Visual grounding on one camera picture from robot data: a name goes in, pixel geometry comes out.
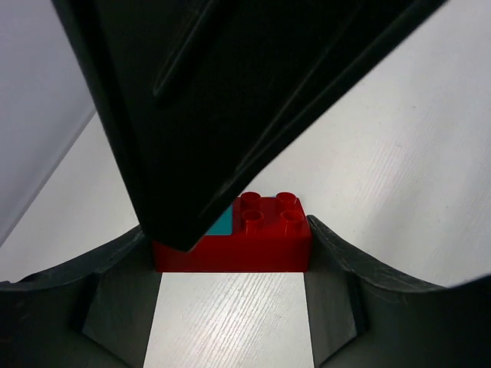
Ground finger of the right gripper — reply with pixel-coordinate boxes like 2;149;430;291
54;0;440;251

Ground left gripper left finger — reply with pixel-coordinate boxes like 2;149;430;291
1;227;161;367

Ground multicolour lego block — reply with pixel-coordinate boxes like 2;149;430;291
153;192;312;273

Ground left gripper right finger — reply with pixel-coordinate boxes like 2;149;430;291
304;216;490;367

